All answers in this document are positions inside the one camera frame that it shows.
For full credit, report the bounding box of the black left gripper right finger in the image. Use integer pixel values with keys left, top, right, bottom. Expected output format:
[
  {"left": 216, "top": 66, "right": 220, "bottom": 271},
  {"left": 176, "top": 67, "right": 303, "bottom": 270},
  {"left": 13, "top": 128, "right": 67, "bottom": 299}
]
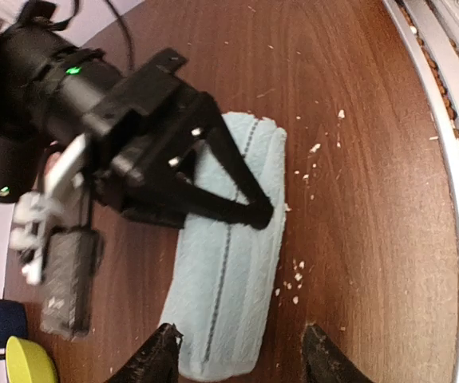
[{"left": 302, "top": 324, "right": 372, "bottom": 383}]

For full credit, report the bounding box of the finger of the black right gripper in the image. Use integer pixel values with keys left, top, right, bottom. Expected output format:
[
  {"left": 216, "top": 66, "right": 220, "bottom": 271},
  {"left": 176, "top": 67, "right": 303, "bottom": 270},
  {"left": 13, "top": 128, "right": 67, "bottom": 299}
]
[
  {"left": 172, "top": 171, "right": 269, "bottom": 230},
  {"left": 207, "top": 95, "right": 273, "bottom": 222}
]

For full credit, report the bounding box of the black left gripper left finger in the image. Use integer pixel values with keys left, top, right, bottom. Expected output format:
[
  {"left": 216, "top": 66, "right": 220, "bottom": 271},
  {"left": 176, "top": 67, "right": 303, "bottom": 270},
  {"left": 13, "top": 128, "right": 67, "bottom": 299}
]
[{"left": 107, "top": 323, "right": 183, "bottom": 383}]

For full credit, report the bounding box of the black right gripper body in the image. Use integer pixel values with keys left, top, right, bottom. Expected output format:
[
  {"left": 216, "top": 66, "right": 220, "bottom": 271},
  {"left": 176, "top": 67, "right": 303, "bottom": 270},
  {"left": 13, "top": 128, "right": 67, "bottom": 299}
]
[{"left": 45, "top": 48, "right": 221, "bottom": 228}]

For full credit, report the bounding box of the light blue towel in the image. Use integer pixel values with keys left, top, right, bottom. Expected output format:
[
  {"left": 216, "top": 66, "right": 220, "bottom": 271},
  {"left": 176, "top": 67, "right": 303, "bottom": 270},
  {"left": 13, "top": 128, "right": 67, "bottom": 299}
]
[{"left": 160, "top": 112, "right": 287, "bottom": 382}]

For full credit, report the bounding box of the lime green bowl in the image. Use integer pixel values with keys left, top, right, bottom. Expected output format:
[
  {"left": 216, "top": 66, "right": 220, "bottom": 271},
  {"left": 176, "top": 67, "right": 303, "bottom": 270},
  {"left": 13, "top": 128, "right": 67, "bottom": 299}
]
[{"left": 6, "top": 336, "right": 59, "bottom": 383}]

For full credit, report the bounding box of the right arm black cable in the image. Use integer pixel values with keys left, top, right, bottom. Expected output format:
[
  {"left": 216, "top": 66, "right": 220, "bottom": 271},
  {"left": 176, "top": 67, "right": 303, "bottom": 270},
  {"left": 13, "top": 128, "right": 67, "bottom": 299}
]
[{"left": 25, "top": 0, "right": 137, "bottom": 75}]

